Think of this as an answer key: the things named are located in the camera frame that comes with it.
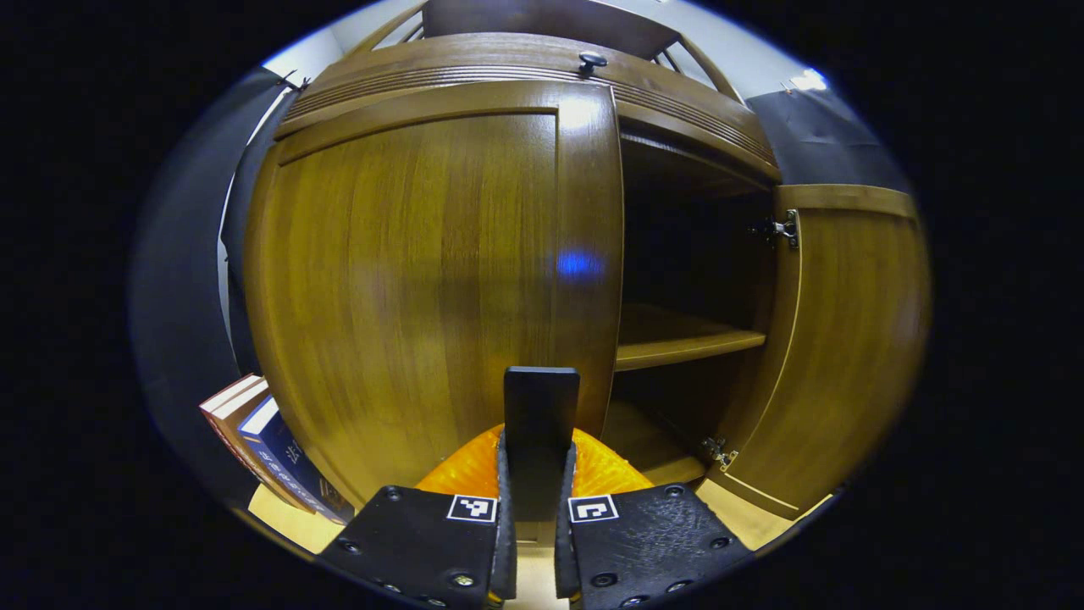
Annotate wooden double-door shoe cabinet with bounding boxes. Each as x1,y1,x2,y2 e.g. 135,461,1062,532
241,0,932,543

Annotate wooden inner cabinet shelf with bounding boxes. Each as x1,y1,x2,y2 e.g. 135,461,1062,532
614,303,767,373

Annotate black door handle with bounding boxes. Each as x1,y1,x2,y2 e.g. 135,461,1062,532
503,366,581,522

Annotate black backdrop cloth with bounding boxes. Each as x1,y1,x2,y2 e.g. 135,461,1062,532
745,85,912,194
127,68,299,509

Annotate brown book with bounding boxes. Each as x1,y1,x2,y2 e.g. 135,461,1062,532
199,373,307,511

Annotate wooden cabinet door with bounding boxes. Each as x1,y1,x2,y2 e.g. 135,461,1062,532
707,184,932,520
244,80,626,543

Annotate metal door hinge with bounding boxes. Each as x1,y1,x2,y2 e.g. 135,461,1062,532
749,210,800,251
700,436,738,472

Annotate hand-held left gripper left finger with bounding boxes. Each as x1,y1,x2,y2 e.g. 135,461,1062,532
315,424,517,610

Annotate blue book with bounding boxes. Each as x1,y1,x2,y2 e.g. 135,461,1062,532
237,396,354,524

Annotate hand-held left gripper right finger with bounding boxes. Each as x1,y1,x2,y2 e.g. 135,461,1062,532
555,428,755,610

